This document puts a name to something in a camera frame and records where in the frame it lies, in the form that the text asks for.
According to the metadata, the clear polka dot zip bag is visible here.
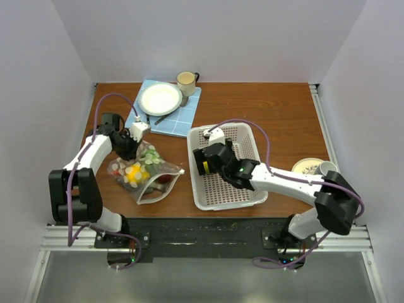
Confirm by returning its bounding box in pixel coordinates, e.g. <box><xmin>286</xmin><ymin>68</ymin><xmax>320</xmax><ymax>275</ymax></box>
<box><xmin>107</xmin><ymin>141</ymin><xmax>185</xmax><ymax>205</ymax></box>

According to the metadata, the green fake apple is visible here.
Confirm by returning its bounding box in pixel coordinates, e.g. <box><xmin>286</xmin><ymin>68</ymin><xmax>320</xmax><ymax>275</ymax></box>
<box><xmin>203</xmin><ymin>162</ymin><xmax>210</xmax><ymax>174</ymax></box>

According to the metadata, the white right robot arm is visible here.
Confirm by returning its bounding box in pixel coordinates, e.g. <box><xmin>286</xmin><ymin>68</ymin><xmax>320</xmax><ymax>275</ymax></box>
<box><xmin>193</xmin><ymin>140</ymin><xmax>364</xmax><ymax>248</ymax></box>

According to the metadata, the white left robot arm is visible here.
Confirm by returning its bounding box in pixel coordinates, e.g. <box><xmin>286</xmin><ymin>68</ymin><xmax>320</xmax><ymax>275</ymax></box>
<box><xmin>49</xmin><ymin>113</ymin><xmax>142</xmax><ymax>247</ymax></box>

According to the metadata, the yellow fake pepper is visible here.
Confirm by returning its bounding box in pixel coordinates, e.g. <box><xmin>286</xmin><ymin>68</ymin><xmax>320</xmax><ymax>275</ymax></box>
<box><xmin>124</xmin><ymin>163</ymin><xmax>150</xmax><ymax>187</ymax></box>

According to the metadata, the dark green fake vegetable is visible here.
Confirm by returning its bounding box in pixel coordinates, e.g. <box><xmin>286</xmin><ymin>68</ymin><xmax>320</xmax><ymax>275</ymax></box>
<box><xmin>144</xmin><ymin>158</ymin><xmax>164</xmax><ymax>175</ymax></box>

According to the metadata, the purple fake fruit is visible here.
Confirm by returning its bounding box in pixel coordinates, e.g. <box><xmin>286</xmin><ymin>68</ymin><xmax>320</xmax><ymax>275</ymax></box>
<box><xmin>157</xmin><ymin>174</ymin><xmax>172</xmax><ymax>184</ymax></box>

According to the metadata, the white plastic basket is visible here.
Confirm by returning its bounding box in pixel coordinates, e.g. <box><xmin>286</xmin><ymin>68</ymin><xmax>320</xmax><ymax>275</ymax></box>
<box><xmin>187</xmin><ymin>122</ymin><xmax>268</xmax><ymax>211</ymax></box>

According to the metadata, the blue checked placemat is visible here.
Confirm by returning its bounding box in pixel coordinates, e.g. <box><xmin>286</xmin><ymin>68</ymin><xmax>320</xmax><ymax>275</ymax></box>
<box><xmin>125</xmin><ymin>80</ymin><xmax>201</xmax><ymax>138</ymax></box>

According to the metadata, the white round plate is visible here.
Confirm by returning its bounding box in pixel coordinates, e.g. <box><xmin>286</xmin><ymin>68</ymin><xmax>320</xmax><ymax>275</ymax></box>
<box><xmin>138</xmin><ymin>83</ymin><xmax>182</xmax><ymax>117</ymax></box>

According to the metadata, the blue beige saucer plate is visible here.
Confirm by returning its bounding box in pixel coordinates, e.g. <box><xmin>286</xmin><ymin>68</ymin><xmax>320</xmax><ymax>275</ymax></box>
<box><xmin>291</xmin><ymin>158</ymin><xmax>324</xmax><ymax>175</ymax></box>

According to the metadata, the beige mug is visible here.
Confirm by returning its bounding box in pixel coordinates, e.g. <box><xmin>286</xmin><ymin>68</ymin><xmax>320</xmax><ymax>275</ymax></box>
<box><xmin>176</xmin><ymin>71</ymin><xmax>199</xmax><ymax>97</ymax></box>

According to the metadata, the grey teacup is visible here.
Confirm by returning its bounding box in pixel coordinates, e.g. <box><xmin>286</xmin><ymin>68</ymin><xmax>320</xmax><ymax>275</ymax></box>
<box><xmin>314</xmin><ymin>161</ymin><xmax>339</xmax><ymax>176</ymax></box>

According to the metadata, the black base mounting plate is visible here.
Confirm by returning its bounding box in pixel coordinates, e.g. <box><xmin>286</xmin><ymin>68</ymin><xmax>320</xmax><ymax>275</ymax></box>
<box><xmin>94</xmin><ymin>217</ymin><xmax>316</xmax><ymax>266</ymax></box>

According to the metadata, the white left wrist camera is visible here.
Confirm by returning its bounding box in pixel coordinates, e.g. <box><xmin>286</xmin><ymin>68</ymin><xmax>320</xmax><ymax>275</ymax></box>
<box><xmin>129</xmin><ymin>116</ymin><xmax>151</xmax><ymax>143</ymax></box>

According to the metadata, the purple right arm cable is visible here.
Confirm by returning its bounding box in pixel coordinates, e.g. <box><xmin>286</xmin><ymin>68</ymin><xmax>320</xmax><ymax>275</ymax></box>
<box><xmin>205</xmin><ymin>119</ymin><xmax>365</xmax><ymax>270</ymax></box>

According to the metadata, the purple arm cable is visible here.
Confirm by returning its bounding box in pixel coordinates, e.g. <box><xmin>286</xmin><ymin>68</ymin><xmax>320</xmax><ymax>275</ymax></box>
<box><xmin>68</xmin><ymin>93</ymin><xmax>141</xmax><ymax>271</ymax></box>
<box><xmin>205</xmin><ymin>119</ymin><xmax>365</xmax><ymax>270</ymax></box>

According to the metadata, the black handled spoon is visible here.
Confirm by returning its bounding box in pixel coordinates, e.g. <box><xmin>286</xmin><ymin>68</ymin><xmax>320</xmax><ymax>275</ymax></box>
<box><xmin>155</xmin><ymin>97</ymin><xmax>189</xmax><ymax>125</ymax></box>

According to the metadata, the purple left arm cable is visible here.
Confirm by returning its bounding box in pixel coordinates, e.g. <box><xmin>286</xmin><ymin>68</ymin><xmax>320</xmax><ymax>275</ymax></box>
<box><xmin>68</xmin><ymin>93</ymin><xmax>141</xmax><ymax>271</ymax></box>

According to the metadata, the aluminium frame rail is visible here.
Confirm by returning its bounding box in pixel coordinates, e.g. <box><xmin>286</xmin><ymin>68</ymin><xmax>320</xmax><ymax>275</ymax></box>
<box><xmin>40</xmin><ymin>225</ymin><xmax>373</xmax><ymax>253</ymax></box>

